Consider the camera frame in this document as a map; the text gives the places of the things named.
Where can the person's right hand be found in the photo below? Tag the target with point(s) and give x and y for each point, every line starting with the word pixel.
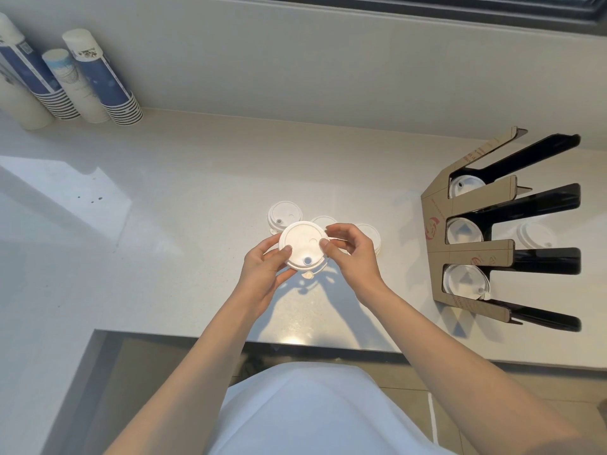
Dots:
pixel 358 265

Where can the person's left thumb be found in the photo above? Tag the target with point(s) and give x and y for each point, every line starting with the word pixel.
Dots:
pixel 280 258

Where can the person's right thumb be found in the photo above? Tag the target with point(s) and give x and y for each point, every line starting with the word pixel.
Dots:
pixel 331 252

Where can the person's white shirt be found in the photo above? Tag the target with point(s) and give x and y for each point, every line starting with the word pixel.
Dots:
pixel 313 414

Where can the small stack of white lids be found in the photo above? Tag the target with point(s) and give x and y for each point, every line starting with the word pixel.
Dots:
pixel 284 215

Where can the stack of plain white cups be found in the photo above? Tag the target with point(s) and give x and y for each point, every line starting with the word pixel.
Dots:
pixel 21 106

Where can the dark window frame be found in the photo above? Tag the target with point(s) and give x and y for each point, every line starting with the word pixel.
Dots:
pixel 450 9

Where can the stack of dark blue cups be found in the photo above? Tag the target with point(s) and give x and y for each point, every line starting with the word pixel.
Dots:
pixel 106 82
pixel 31 66

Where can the white plastic cup lid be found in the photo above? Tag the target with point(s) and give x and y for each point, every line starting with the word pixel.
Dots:
pixel 537 234
pixel 303 246
pixel 325 221
pixel 309 275
pixel 372 236

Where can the stack of light blue cups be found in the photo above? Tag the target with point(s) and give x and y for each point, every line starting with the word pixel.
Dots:
pixel 78 89

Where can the person's left forearm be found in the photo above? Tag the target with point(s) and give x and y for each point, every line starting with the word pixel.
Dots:
pixel 189 374

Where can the person's left hand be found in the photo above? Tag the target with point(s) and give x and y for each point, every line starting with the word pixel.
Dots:
pixel 258 279

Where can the brown cardboard lid holder sleeve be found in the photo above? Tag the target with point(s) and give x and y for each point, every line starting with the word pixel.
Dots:
pixel 438 222

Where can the black lid organizer rack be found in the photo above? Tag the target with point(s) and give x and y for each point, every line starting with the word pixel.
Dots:
pixel 540 198

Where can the person's right forearm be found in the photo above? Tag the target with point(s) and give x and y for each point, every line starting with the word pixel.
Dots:
pixel 469 374

